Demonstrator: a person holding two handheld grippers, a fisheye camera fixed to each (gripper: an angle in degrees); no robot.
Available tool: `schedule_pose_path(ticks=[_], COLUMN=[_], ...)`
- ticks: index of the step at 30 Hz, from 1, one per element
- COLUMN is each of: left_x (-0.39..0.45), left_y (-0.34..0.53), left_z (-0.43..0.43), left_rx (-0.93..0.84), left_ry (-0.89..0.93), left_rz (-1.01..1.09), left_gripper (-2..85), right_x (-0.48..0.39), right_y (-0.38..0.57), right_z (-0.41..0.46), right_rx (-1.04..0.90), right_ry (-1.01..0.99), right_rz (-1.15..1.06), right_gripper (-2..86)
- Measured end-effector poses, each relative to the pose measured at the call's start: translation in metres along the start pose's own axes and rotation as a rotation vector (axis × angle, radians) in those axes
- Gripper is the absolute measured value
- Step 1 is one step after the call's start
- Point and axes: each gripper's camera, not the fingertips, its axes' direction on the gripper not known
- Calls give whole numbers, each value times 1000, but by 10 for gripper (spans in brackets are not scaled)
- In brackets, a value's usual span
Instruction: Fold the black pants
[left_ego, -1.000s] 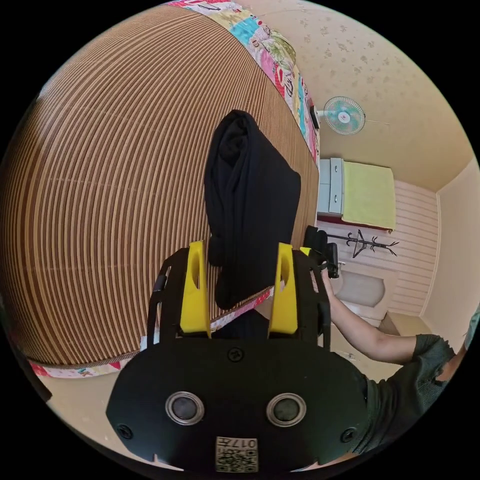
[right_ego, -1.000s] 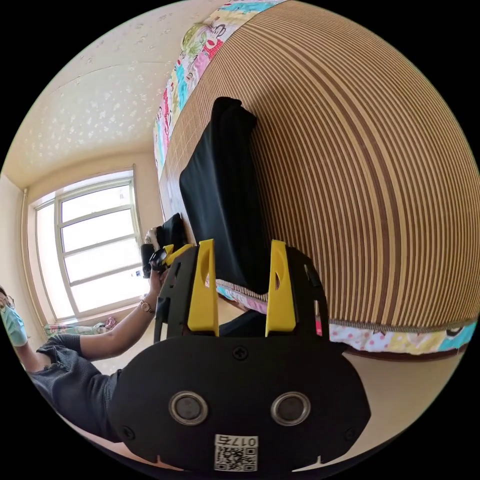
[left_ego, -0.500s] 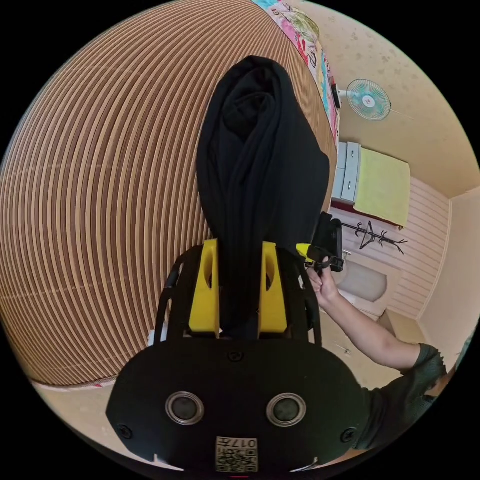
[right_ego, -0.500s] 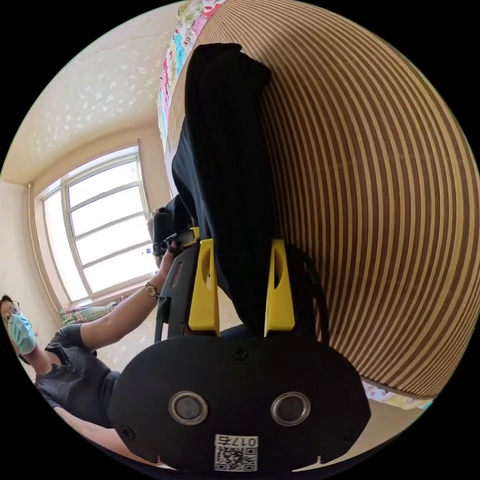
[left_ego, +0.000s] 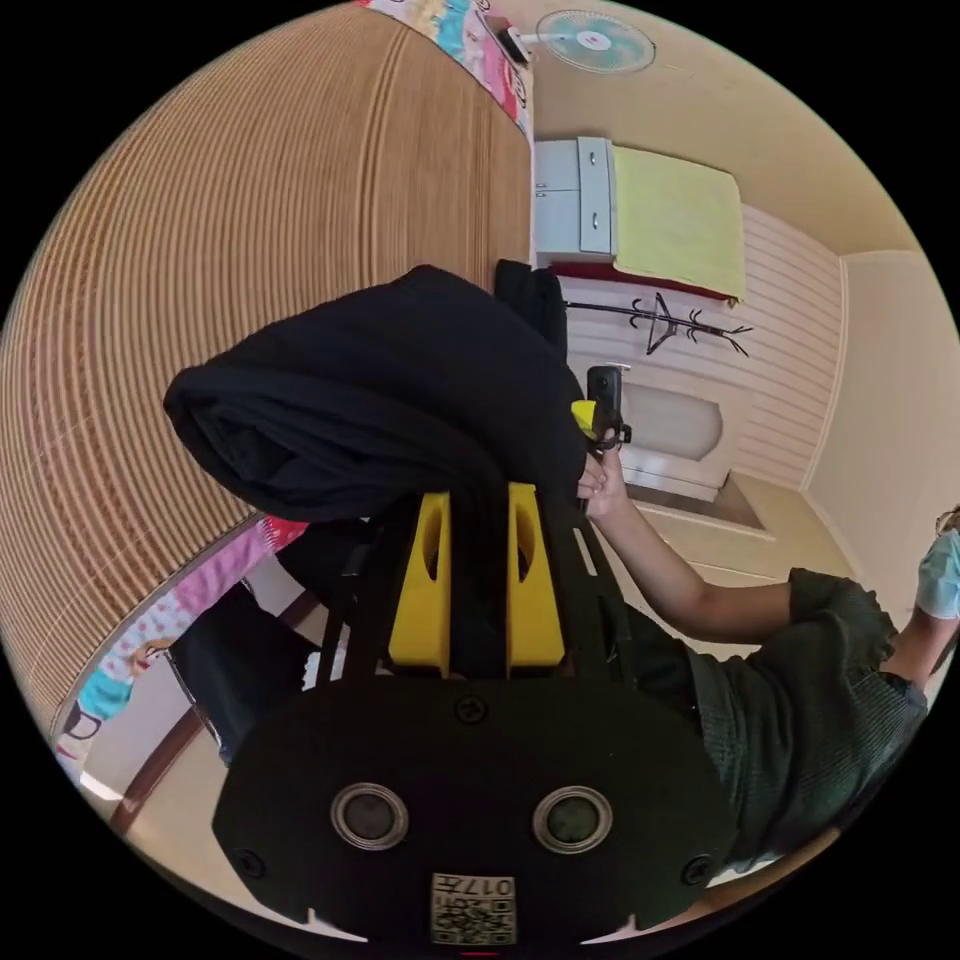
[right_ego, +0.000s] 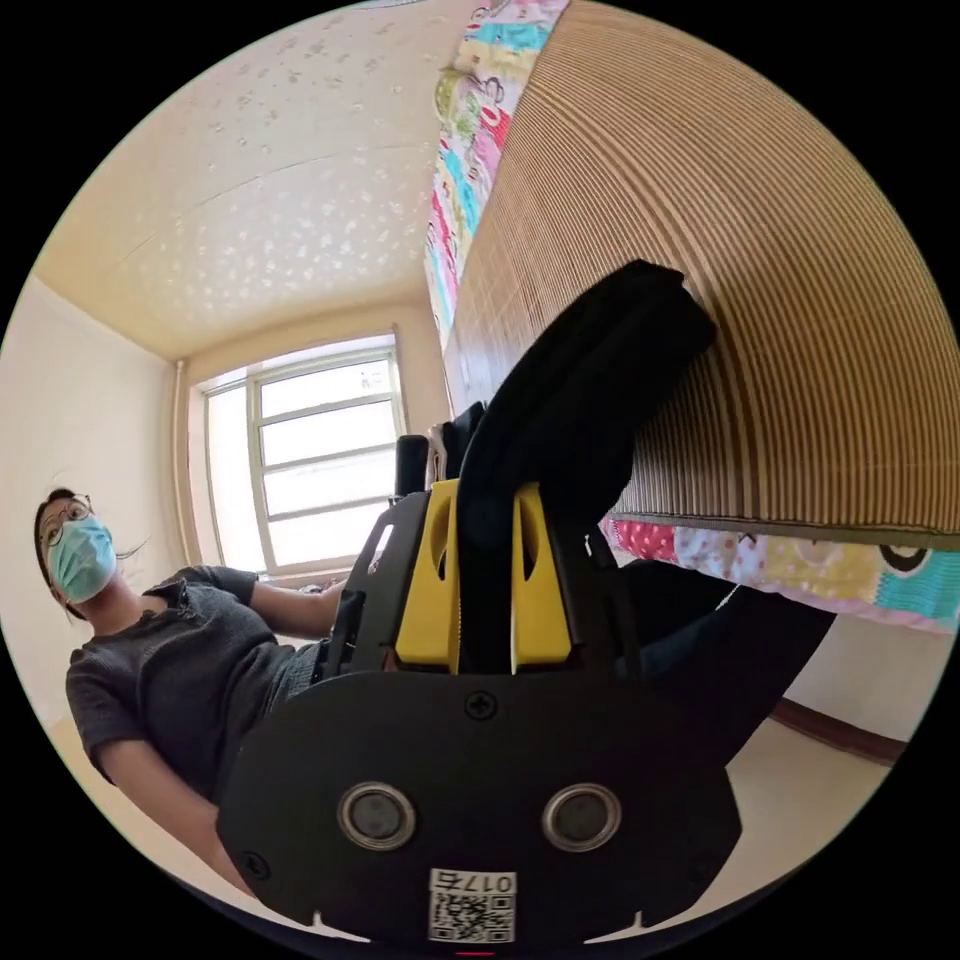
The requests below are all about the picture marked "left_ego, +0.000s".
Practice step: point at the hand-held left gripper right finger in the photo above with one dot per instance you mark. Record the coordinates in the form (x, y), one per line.
(536, 622)

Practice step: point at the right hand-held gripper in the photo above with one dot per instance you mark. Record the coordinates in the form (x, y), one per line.
(616, 437)

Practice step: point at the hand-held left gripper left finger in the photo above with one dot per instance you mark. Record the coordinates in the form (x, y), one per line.
(420, 615)

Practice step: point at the black pants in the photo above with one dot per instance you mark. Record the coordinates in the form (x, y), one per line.
(375, 390)

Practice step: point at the person's right forearm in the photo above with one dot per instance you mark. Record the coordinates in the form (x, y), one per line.
(690, 577)

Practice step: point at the person's right hand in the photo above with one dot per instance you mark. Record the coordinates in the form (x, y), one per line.
(604, 487)

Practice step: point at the black coat rack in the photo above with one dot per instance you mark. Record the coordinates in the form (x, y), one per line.
(664, 324)

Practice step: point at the yellow cloth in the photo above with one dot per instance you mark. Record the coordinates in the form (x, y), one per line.
(675, 225)

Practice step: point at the grey cupboard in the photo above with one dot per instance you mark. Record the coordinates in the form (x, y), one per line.
(570, 202)

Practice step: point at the bed with woven mat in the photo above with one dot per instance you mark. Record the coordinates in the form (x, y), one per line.
(225, 262)

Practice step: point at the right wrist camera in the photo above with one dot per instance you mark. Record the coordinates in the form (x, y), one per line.
(604, 394)

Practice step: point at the teal wall fan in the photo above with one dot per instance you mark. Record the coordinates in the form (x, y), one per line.
(596, 41)

